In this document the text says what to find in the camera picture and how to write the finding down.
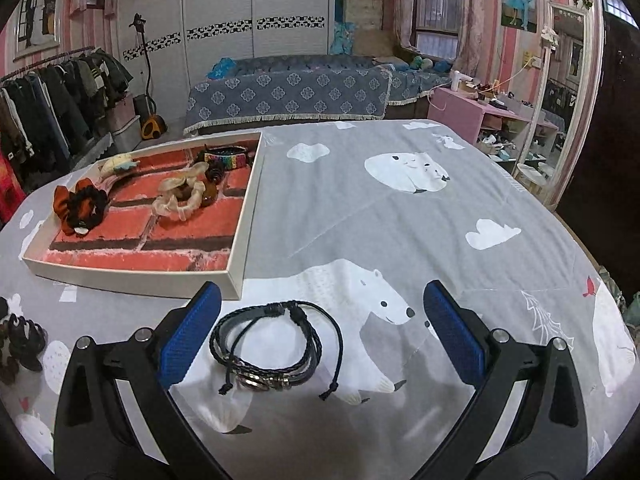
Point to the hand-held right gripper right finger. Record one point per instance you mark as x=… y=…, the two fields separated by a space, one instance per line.
x=452 y=330

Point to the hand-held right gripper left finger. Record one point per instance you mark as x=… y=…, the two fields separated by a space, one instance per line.
x=192 y=330

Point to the brick pattern jewelry tray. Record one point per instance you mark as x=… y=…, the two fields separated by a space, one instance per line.
x=150 y=255

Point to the cream fabric scrunchie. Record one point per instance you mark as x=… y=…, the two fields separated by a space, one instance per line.
x=167 y=202

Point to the brown teardrop pendant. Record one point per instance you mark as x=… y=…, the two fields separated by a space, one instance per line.
x=211 y=194

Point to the small dark carved charm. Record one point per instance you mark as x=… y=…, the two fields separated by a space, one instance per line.
x=215 y=172

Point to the small black hair claw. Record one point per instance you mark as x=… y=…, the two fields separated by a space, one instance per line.
x=87 y=207

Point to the cream hair clip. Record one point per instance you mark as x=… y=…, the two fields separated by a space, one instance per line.
x=117 y=164

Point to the orange fabric scrunchie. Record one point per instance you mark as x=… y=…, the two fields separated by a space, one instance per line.
x=62 y=200

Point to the grey polar bear bed sheet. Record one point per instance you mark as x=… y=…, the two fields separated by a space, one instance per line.
x=375 y=240

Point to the large black hair claw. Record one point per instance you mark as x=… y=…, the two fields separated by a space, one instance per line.
x=27 y=342

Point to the white round stool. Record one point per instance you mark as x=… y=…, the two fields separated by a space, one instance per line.
x=531 y=175

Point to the green cloth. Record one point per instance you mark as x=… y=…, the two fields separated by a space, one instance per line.
x=632 y=310

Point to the garment steamer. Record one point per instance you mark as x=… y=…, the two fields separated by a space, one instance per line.
x=150 y=127

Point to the pink cabinet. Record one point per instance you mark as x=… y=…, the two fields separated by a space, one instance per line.
x=457 y=110

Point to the white hair dryer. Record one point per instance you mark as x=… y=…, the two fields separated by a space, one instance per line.
x=459 y=80

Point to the white framed standing mirror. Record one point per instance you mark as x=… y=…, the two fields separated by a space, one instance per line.
x=562 y=100

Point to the dark wooden door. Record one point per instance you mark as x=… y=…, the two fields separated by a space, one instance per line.
x=617 y=135

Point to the sofa with blue patterned cover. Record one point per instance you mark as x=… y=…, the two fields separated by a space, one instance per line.
x=300 y=95

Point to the row of hanging clothes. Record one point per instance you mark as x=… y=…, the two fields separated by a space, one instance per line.
x=55 y=105

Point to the green plush toys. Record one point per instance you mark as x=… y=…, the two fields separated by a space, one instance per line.
x=427 y=64

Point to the metal clothes rack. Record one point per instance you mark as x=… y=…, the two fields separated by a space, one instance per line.
x=60 y=56

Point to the pink patterned curtain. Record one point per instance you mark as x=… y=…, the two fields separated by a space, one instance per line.
x=475 y=20

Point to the hanging blue clothes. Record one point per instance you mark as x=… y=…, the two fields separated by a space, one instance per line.
x=342 y=35

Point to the barred window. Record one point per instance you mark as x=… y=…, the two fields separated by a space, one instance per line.
x=435 y=10

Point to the light wooden board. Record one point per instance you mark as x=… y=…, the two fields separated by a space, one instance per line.
x=364 y=10

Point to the white sliding door wardrobe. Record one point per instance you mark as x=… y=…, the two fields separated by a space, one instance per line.
x=280 y=0

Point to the wall socket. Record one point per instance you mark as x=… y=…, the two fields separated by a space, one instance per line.
x=532 y=60

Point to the framed wedding wall poster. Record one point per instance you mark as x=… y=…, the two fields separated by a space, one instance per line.
x=37 y=10

